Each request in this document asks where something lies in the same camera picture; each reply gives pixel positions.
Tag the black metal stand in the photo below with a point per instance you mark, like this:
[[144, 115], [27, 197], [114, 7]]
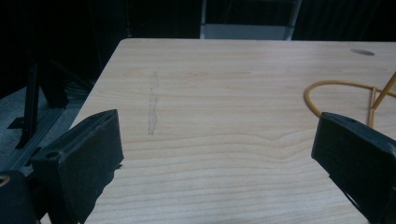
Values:
[[31, 102]]

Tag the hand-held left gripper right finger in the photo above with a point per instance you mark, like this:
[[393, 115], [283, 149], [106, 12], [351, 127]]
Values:
[[358, 155]]

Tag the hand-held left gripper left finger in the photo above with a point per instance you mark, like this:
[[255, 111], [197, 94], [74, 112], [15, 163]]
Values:
[[81, 158]]

